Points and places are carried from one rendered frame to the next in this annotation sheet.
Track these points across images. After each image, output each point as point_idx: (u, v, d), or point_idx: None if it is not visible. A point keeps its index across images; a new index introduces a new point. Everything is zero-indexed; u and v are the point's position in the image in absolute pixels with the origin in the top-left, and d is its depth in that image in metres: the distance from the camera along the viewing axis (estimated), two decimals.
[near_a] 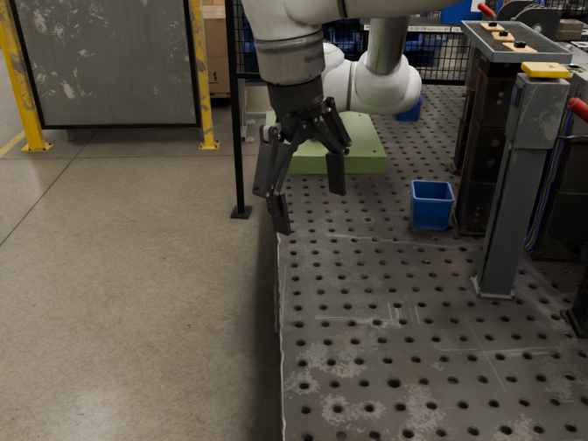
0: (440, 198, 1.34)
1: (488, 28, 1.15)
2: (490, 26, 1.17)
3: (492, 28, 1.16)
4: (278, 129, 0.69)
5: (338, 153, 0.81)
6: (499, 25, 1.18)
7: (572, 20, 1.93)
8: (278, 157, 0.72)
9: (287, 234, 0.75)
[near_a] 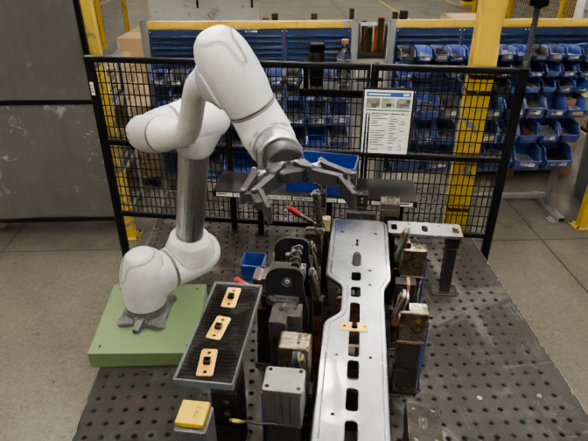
0: None
1: (223, 304, 1.37)
2: (228, 298, 1.40)
3: (227, 303, 1.38)
4: None
5: None
6: (237, 296, 1.41)
7: (394, 197, 2.15)
8: (322, 174, 0.90)
9: (355, 208, 0.81)
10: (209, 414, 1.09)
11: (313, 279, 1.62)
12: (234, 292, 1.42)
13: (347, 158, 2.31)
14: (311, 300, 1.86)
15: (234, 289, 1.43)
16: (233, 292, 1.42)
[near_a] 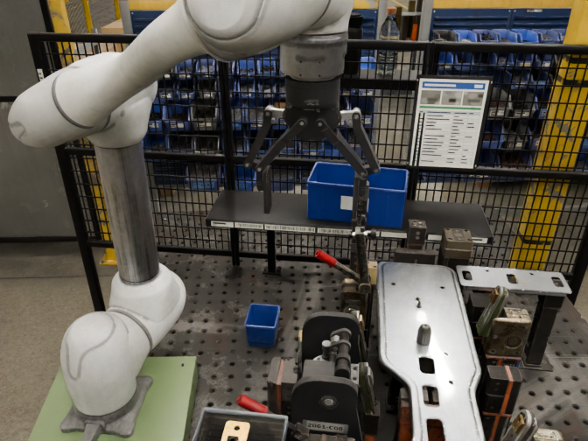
0: None
1: None
2: None
3: None
4: (278, 115, 0.73)
5: (359, 174, 0.76)
6: None
7: (462, 230, 1.52)
8: (277, 141, 0.76)
9: (263, 211, 0.80)
10: None
11: (367, 383, 0.99)
12: (239, 432, 0.79)
13: (392, 174, 1.68)
14: None
15: (238, 425, 0.80)
16: (236, 432, 0.79)
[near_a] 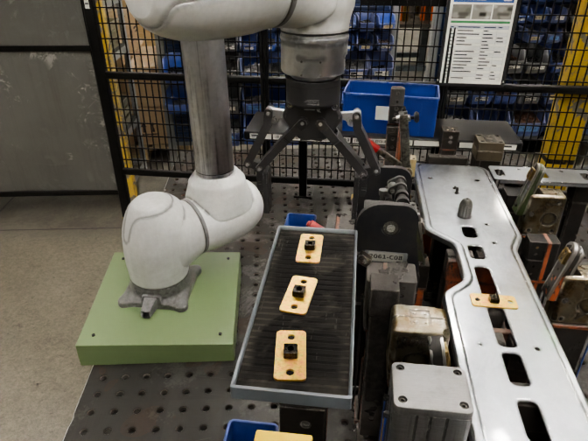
0: None
1: (298, 258, 0.81)
2: (305, 249, 0.83)
3: (304, 255, 0.82)
4: (279, 114, 0.73)
5: (359, 174, 0.76)
6: (319, 246, 0.84)
7: (493, 135, 1.59)
8: (277, 141, 0.76)
9: (263, 211, 0.80)
10: None
11: (420, 231, 1.06)
12: (314, 240, 0.86)
13: (423, 90, 1.75)
14: None
15: (312, 236, 0.87)
16: (311, 240, 0.86)
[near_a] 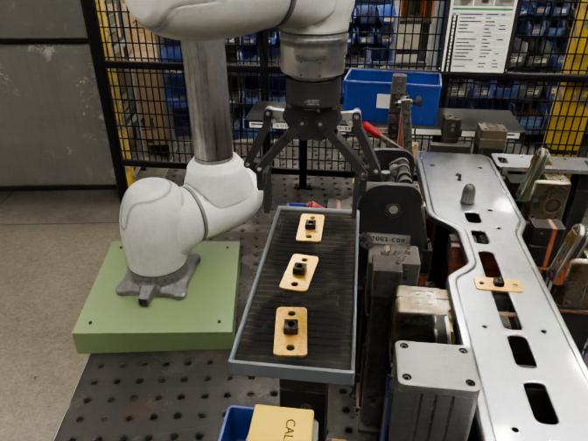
0: None
1: (299, 237, 0.79)
2: (306, 229, 0.81)
3: (304, 234, 0.80)
4: (278, 114, 0.73)
5: (359, 174, 0.76)
6: (320, 226, 0.82)
7: (496, 123, 1.57)
8: (277, 141, 0.76)
9: (263, 211, 0.80)
10: (313, 435, 0.51)
11: (423, 214, 1.04)
12: (315, 220, 0.84)
13: (424, 79, 1.73)
14: None
15: (313, 216, 0.85)
16: (312, 220, 0.84)
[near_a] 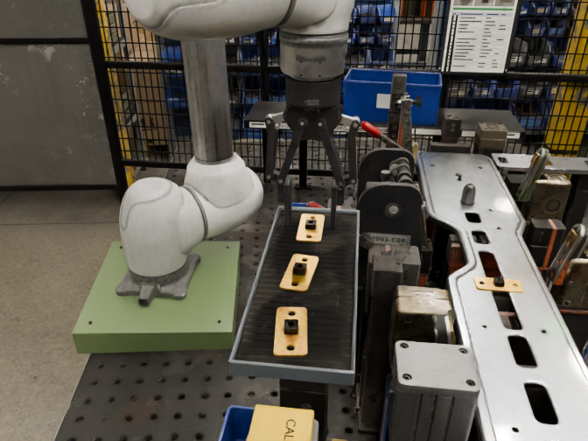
0: None
1: (299, 237, 0.79)
2: (306, 228, 0.81)
3: (304, 234, 0.80)
4: (279, 118, 0.73)
5: (337, 184, 0.77)
6: (320, 226, 0.82)
7: (496, 123, 1.57)
8: (288, 149, 0.76)
9: (284, 222, 0.81)
10: (313, 435, 0.51)
11: (423, 214, 1.04)
12: (315, 220, 0.84)
13: (424, 79, 1.73)
14: None
15: (313, 216, 0.85)
16: (312, 220, 0.84)
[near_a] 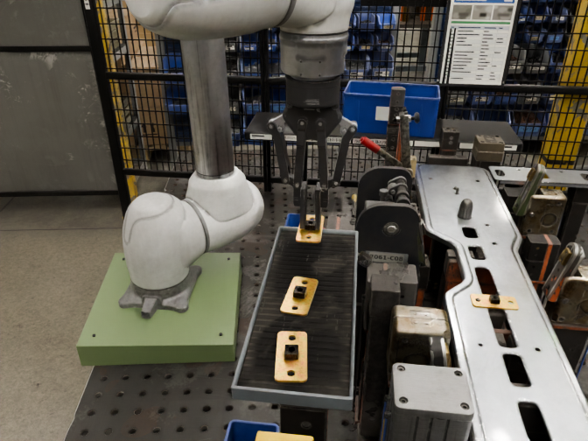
0: None
1: (299, 238, 0.79)
2: (306, 229, 0.81)
3: (304, 235, 0.80)
4: (281, 121, 0.73)
5: (320, 186, 0.78)
6: (320, 226, 0.82)
7: (493, 136, 1.59)
8: (297, 151, 0.76)
9: (299, 227, 0.81)
10: None
11: (420, 232, 1.06)
12: (315, 220, 0.84)
13: (423, 90, 1.75)
14: None
15: (313, 217, 0.85)
16: (312, 220, 0.84)
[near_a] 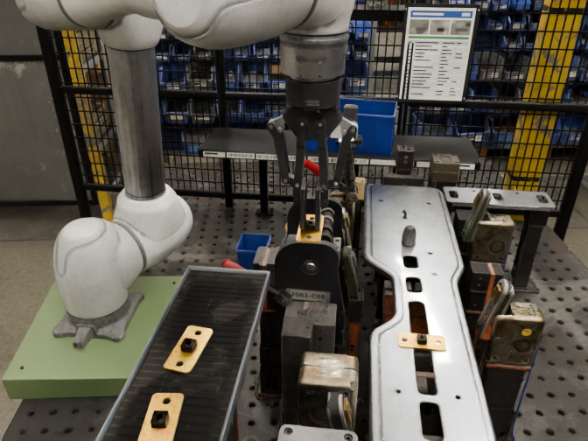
0: None
1: (299, 238, 0.79)
2: (306, 229, 0.81)
3: (304, 235, 0.80)
4: (281, 122, 0.73)
5: (320, 186, 0.78)
6: (320, 226, 0.82)
7: (450, 155, 1.55)
8: (297, 152, 0.76)
9: (299, 227, 0.81)
10: None
11: (350, 265, 1.01)
12: (315, 220, 0.84)
13: (381, 107, 1.70)
14: None
15: (313, 217, 0.85)
16: (312, 220, 0.84)
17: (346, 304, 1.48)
